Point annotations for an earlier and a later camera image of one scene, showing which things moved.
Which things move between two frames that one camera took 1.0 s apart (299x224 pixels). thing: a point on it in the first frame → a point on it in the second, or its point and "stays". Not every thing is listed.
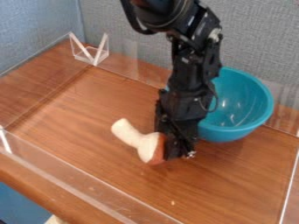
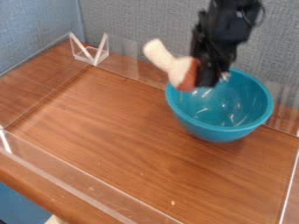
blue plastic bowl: (245, 103) stays
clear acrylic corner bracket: (91, 54) stays
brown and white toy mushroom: (150, 143) → (182, 69)
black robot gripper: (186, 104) → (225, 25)
